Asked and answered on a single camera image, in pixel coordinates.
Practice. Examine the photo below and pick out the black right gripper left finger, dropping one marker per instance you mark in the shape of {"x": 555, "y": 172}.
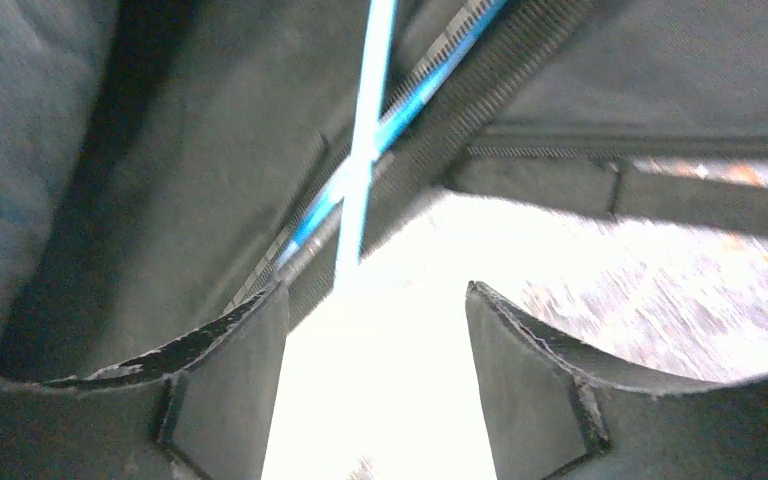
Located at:
{"x": 198, "y": 407}

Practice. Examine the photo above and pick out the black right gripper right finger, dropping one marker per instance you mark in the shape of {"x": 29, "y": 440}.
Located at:
{"x": 556, "y": 407}

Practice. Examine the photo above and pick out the blue Sport racket cover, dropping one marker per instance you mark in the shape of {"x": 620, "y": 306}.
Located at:
{"x": 156, "y": 156}

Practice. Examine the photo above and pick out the racket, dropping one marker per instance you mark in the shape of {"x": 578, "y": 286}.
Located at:
{"x": 376, "y": 127}

